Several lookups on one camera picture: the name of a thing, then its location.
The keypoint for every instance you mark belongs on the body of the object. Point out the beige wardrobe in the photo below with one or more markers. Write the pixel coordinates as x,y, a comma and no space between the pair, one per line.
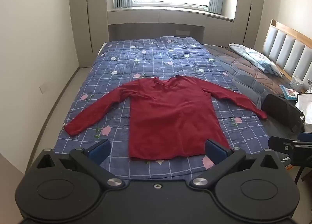
246,7
80,19

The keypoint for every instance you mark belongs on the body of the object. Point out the floral packet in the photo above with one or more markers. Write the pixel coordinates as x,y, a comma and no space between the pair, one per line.
288,92

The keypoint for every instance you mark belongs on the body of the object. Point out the blue checked floral quilt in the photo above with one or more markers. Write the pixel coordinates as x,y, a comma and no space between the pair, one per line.
146,55

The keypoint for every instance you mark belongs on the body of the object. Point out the red long-sleeved shirt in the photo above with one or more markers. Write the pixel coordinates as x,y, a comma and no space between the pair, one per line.
170,116

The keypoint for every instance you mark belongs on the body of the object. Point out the grey padded wooden headboard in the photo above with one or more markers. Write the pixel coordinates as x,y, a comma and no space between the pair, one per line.
287,46

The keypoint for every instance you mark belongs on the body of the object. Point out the beige window-sill cabinet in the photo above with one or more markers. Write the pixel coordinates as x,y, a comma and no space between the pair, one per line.
158,16

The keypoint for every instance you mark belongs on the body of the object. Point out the grey-brown quilted bedspread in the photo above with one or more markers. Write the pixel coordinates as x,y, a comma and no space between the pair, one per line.
243,73

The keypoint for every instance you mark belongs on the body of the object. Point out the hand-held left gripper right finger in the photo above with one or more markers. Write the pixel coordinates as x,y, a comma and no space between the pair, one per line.
215,152

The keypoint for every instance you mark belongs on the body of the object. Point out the white paper bag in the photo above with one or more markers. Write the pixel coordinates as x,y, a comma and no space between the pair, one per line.
306,103

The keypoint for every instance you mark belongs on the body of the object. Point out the clear plastic bag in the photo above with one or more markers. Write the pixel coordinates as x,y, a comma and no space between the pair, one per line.
297,84

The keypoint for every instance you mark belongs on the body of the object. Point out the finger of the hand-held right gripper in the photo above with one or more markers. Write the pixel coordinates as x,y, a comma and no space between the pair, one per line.
306,136
279,143

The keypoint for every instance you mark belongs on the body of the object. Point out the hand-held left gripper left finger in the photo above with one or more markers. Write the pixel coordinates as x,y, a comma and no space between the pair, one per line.
100,152

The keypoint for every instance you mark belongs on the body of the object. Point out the floral pillow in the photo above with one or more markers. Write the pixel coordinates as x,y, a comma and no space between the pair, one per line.
256,58

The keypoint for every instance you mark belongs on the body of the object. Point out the black bag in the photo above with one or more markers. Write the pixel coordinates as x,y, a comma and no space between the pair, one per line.
280,109

